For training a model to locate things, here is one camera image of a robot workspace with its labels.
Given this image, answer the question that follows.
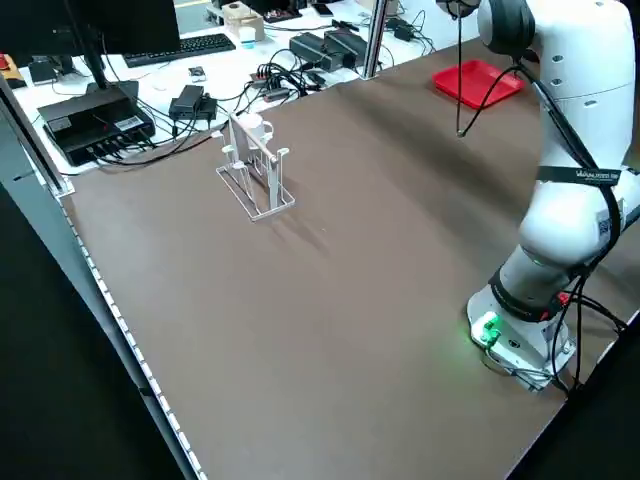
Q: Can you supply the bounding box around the white cup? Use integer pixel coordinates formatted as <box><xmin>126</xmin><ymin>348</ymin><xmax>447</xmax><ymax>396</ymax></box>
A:
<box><xmin>238</xmin><ymin>113</ymin><xmax>275</xmax><ymax>151</ymax></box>

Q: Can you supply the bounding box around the red plastic tray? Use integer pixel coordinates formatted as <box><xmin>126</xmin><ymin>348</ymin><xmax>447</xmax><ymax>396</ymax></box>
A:
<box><xmin>432</xmin><ymin>58</ymin><xmax>527</xmax><ymax>110</ymax></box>

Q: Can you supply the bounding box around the red usb hub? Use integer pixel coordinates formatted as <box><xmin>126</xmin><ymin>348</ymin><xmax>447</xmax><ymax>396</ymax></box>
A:
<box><xmin>249</xmin><ymin>69</ymin><xmax>292</xmax><ymax>103</ymax></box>

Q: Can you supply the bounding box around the large black power brick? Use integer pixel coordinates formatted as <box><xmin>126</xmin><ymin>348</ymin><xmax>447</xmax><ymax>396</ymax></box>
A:
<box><xmin>289</xmin><ymin>32</ymin><xmax>346</xmax><ymax>72</ymax></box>
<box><xmin>323</xmin><ymin>29</ymin><xmax>370</xmax><ymax>69</ymax></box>

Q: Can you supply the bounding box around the black power adapter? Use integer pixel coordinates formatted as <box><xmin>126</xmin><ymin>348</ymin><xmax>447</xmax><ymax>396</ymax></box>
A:
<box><xmin>168</xmin><ymin>84</ymin><xmax>219</xmax><ymax>122</ymax></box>

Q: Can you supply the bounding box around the wooden box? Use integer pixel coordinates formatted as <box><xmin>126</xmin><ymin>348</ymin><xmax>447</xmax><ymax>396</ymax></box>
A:
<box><xmin>222</xmin><ymin>2</ymin><xmax>265</xmax><ymax>41</ymax></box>

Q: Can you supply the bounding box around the black keyboard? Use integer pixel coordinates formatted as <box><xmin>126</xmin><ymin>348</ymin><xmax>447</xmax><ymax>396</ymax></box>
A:
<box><xmin>123</xmin><ymin>33</ymin><xmax>237</xmax><ymax>69</ymax></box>

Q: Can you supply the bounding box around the black flat electronics box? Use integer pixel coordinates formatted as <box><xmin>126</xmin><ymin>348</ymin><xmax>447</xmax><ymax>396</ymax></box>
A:
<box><xmin>37</xmin><ymin>92</ymin><xmax>156</xmax><ymax>167</ymax></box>

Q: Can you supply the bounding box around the black monitor stand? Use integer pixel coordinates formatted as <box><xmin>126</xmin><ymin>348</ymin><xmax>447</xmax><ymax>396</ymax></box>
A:
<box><xmin>67</xmin><ymin>0</ymin><xmax>140</xmax><ymax>101</ymax></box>

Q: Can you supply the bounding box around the black computer monitor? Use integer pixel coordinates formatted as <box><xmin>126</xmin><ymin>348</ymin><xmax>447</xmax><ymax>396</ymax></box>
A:
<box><xmin>0</xmin><ymin>0</ymin><xmax>181</xmax><ymax>57</ymax></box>

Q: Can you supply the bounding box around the small black box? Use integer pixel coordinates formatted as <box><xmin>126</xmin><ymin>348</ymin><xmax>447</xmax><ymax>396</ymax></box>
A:
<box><xmin>28</xmin><ymin>62</ymin><xmax>59</xmax><ymax>85</ymax></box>

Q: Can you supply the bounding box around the white wire cup rack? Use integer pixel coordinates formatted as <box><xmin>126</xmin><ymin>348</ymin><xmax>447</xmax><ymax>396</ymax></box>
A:
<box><xmin>215</xmin><ymin>112</ymin><xmax>297</xmax><ymax>222</ymax></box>

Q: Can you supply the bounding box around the aluminium frame post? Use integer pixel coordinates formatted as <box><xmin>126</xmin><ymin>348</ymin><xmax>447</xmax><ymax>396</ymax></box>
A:
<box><xmin>359</xmin><ymin>0</ymin><xmax>397</xmax><ymax>80</ymax></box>

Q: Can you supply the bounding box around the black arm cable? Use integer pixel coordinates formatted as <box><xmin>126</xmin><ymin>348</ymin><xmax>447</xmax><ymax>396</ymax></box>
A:
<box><xmin>454</xmin><ymin>0</ymin><xmax>632</xmax><ymax>394</ymax></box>

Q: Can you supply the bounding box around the aluminium table edge rail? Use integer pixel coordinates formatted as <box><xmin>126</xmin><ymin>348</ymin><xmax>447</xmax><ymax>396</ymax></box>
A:
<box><xmin>0</xmin><ymin>79</ymin><xmax>207</xmax><ymax>480</ymax></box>

